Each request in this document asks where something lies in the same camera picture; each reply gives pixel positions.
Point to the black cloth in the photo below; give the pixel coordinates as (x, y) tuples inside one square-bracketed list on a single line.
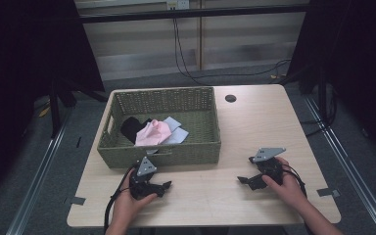
[(131, 128)]

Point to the black horizontal bar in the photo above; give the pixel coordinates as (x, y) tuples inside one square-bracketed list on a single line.
[(192, 13)]

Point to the metal floor rail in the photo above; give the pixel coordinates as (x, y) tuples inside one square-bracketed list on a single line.
[(355, 176), (36, 182)]

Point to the person's right hand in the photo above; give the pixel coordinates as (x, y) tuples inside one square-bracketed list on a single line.
[(287, 191)]

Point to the pink cloth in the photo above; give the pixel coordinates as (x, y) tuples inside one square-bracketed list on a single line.
[(150, 133)]

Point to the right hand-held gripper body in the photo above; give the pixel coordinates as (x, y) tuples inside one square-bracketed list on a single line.
[(269, 168)]

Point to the yellow floor tag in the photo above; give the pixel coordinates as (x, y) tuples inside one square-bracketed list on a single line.
[(44, 112)]

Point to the green woven basket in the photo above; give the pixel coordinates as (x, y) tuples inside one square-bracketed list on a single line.
[(179, 156)]

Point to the black metal stand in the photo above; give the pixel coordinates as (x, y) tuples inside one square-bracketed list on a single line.
[(55, 111), (322, 94)]

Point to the light blue cloth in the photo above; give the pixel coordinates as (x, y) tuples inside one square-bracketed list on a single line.
[(178, 135)]

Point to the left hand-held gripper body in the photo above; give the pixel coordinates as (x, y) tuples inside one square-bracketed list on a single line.
[(141, 188)]

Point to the white power outlet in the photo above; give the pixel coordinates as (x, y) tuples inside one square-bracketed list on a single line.
[(178, 4)]

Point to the dark curtain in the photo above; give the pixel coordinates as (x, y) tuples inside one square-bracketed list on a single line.
[(359, 65), (19, 65)]

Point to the person's left hand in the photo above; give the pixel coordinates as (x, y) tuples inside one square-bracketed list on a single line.
[(127, 205)]

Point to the grey tape piece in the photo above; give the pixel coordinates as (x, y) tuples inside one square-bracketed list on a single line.
[(77, 200), (328, 192)]

